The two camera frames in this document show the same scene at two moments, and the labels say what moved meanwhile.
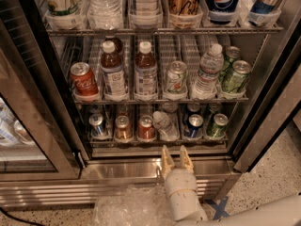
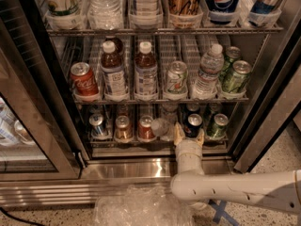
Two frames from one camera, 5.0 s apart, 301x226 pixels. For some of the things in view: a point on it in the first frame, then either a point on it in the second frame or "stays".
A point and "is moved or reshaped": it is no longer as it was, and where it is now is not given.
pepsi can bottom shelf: (193, 106) stays
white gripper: (180, 179) -> (188, 147)
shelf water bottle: (104, 7) stays
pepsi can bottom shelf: (196, 121) stays
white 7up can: (177, 78) stays
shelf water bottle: (161, 122) is moved or reshaped
